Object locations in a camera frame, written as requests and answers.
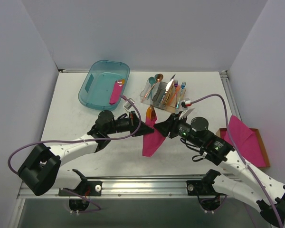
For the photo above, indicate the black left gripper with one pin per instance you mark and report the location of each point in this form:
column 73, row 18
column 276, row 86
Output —
column 135, row 123

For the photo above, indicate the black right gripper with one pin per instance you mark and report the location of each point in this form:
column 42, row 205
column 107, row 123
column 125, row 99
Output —
column 174, row 126

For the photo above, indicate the pink paper napkin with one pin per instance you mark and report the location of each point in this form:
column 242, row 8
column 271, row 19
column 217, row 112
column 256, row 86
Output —
column 152, row 141

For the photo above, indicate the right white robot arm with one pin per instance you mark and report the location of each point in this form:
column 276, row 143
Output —
column 255, row 188

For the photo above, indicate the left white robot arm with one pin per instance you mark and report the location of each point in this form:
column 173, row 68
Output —
column 42, row 169

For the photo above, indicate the rolled pink napkin bundle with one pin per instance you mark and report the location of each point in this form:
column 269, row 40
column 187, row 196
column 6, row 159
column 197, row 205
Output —
column 116, row 92

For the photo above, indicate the brown napkin tray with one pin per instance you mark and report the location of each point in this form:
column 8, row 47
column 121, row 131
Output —
column 251, row 146

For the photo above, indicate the pink napkin stack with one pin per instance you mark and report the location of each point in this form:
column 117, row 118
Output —
column 233, row 123

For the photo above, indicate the clear acrylic utensil organizer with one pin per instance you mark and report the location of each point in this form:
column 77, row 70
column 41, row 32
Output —
column 157, row 97

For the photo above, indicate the orange fork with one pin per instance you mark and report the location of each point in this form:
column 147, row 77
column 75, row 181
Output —
column 177, row 92

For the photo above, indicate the silver knife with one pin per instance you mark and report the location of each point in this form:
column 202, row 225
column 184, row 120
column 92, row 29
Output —
column 168, row 86

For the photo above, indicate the purple fork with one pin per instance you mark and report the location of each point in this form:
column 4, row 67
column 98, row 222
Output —
column 175, row 85

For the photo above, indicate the blue iridescent fork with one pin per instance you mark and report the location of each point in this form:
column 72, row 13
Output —
column 181, row 91

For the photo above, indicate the teal spoon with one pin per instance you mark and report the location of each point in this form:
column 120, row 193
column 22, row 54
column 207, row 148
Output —
column 152, row 81

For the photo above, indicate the copper spoon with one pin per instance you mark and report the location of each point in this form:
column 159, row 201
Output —
column 159, row 78

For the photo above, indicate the teal plastic bin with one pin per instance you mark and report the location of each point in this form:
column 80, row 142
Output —
column 97, row 87

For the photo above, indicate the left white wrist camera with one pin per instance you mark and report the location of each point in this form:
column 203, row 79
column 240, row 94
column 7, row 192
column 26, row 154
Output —
column 128, row 104

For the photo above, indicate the aluminium frame rail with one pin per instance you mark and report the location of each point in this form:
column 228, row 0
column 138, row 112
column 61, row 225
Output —
column 140, row 187

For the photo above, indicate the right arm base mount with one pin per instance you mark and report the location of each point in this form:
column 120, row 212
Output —
column 199, row 188

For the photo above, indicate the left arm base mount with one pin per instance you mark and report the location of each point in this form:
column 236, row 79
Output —
column 83, row 188

